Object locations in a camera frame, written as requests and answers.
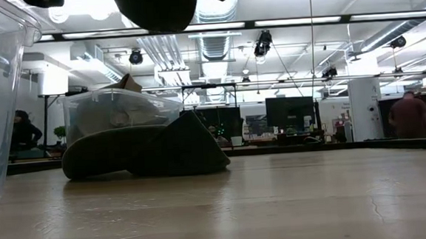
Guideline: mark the black overhead beam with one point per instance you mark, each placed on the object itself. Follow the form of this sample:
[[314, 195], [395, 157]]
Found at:
[[303, 21]]

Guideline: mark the black ceiling spotlight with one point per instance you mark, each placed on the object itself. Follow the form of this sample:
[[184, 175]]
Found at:
[[263, 42], [136, 57], [398, 42]]

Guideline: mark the dark green cap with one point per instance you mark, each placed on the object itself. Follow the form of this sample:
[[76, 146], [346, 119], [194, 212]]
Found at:
[[144, 153], [154, 10]]

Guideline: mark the black computer monitor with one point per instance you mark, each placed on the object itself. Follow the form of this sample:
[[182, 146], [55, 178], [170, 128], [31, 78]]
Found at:
[[290, 113]]

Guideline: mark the silver ventilation duct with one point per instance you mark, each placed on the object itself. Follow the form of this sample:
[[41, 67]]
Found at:
[[214, 47]]

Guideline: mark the person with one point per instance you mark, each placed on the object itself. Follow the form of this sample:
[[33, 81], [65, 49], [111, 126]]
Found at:
[[410, 116], [23, 135]]

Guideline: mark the small background plant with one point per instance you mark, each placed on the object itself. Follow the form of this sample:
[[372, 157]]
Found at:
[[59, 133]]

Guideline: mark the white pillar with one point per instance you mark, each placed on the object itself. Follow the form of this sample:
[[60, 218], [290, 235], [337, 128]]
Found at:
[[365, 106]]

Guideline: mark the white cup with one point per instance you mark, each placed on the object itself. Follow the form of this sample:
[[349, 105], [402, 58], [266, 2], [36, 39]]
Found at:
[[237, 140]]

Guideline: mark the dark display screen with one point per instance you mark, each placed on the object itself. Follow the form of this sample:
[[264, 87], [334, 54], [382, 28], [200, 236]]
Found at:
[[224, 122]]

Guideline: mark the black-legged background table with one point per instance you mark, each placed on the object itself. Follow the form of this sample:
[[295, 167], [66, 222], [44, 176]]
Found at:
[[46, 122]]

